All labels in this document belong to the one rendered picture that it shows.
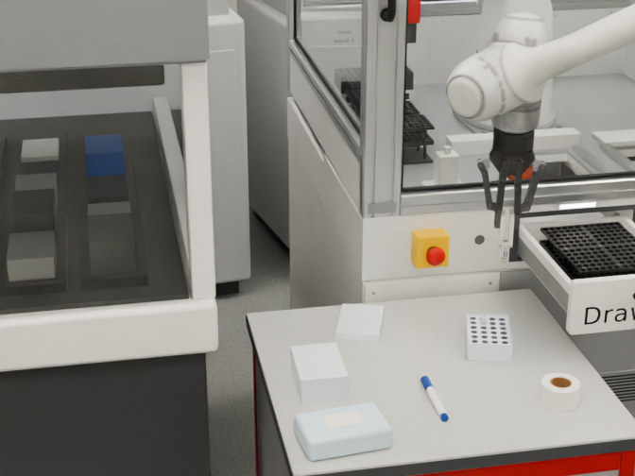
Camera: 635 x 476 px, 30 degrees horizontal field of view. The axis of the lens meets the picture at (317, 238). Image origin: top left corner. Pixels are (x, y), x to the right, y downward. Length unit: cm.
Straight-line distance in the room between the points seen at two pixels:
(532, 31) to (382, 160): 45
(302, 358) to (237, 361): 164
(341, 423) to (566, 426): 40
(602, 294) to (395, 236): 46
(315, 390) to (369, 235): 45
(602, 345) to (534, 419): 66
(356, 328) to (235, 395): 132
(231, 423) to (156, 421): 114
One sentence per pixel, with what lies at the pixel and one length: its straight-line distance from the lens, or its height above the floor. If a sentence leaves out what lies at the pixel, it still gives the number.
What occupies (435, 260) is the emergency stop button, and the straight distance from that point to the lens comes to 244.
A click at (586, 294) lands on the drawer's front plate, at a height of 90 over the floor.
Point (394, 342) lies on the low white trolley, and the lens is 236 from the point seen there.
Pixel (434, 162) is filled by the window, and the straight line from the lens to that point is 246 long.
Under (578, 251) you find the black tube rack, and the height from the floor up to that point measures 90.
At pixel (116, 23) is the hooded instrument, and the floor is 144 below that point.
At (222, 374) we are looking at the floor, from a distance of 375.
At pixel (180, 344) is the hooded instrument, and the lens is 222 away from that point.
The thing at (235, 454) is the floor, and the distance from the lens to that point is 338.
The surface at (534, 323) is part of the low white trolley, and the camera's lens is 246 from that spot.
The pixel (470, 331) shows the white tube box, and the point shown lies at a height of 80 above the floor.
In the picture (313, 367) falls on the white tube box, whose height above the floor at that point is 81.
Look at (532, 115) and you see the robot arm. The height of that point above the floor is 123.
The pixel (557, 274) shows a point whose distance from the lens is 238.
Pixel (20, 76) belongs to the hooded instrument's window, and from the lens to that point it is 203.
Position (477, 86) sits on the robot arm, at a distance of 197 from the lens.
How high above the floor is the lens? 190
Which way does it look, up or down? 24 degrees down
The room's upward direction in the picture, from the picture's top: straight up
